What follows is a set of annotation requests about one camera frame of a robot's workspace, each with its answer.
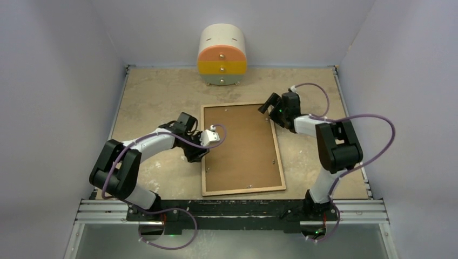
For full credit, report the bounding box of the brown hardboard backing board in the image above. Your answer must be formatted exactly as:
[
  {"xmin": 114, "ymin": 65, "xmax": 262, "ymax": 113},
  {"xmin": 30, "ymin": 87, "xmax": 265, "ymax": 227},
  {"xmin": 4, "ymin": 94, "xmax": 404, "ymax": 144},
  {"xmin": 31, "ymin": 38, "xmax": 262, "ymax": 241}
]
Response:
[{"xmin": 204, "ymin": 105, "xmax": 282, "ymax": 193}]

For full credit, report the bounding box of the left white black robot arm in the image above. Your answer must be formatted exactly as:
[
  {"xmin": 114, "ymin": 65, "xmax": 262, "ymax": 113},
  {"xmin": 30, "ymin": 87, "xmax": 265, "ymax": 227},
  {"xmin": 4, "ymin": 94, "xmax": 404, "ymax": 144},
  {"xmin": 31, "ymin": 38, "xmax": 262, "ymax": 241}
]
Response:
[{"xmin": 89, "ymin": 112, "xmax": 220, "ymax": 221}]

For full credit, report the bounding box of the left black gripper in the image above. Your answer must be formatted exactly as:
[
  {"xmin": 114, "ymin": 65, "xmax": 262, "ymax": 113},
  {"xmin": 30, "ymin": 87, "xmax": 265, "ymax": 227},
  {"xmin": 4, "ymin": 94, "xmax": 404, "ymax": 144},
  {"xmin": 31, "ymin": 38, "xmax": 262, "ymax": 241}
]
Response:
[{"xmin": 179, "ymin": 132, "xmax": 210, "ymax": 162}]

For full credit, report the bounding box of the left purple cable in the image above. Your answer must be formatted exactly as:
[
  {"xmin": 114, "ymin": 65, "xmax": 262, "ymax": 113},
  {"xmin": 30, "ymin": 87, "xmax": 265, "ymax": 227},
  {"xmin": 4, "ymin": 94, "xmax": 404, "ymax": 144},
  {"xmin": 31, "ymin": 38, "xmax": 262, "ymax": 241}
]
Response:
[{"xmin": 101, "ymin": 124, "xmax": 228, "ymax": 250}]

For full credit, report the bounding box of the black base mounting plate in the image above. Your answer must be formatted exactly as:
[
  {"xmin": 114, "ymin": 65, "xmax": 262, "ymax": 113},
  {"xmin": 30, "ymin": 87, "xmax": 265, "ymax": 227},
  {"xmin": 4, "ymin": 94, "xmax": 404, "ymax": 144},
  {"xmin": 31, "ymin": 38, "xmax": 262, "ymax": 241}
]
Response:
[{"xmin": 126, "ymin": 199, "xmax": 339, "ymax": 235}]

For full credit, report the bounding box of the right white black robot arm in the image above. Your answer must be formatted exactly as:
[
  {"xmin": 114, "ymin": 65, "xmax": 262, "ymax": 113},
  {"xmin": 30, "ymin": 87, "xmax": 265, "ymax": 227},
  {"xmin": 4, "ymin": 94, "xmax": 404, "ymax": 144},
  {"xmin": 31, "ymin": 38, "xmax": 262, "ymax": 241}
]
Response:
[{"xmin": 258, "ymin": 92, "xmax": 363, "ymax": 220}]

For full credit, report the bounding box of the black wooden picture frame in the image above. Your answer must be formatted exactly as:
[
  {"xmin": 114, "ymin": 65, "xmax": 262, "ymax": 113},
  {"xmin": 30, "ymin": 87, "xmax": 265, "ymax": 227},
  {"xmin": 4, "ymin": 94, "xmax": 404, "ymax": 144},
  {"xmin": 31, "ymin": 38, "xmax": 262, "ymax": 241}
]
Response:
[{"xmin": 200, "ymin": 103, "xmax": 287, "ymax": 197}]

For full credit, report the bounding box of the round three-drawer mini cabinet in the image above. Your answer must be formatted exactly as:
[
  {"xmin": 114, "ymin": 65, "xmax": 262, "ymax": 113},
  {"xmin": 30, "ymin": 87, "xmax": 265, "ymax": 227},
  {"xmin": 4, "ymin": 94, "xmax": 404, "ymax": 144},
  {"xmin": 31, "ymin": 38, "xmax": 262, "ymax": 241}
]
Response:
[{"xmin": 197, "ymin": 23, "xmax": 247, "ymax": 86}]

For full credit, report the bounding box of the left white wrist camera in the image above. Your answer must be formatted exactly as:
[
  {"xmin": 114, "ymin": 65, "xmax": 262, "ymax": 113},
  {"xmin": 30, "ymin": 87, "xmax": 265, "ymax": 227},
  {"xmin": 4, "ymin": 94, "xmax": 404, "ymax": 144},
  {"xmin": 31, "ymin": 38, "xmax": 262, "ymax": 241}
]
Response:
[{"xmin": 200, "ymin": 125, "xmax": 220, "ymax": 147}]

